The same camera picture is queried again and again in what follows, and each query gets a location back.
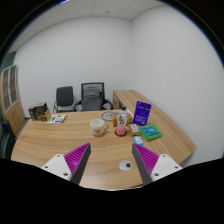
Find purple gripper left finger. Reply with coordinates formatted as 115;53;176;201
41;142;92;186

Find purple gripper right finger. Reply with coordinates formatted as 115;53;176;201
131;142;184;186

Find small blue white box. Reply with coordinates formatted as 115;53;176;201
133;136;143;146

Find green book stack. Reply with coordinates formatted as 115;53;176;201
139;124;162;141

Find small beige box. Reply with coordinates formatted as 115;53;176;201
129;124;140;136

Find white ceramic mug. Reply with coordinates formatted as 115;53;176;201
90;119;108;137

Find red round coaster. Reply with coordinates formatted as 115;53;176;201
114;130;127;137

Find white green booklet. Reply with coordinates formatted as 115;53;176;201
47;114;67;123

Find purple standing sign card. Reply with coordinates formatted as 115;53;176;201
133;101;151;126

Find orange tissue box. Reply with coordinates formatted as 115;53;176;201
112;114;117;127

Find round white plate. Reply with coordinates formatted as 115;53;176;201
100;111;115;122

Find black visitor chair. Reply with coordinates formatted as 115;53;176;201
53;86;74;113

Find dark brown boxes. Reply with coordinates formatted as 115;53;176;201
28;102;51;121

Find grey mesh office chair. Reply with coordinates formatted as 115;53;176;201
74;82;113;111

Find dark chair at left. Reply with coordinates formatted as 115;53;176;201
0;120;16;160

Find wooden glass-door cabinet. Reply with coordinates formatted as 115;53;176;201
0;65;25;135

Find desk cable grommet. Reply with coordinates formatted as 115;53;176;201
119;160;132;171

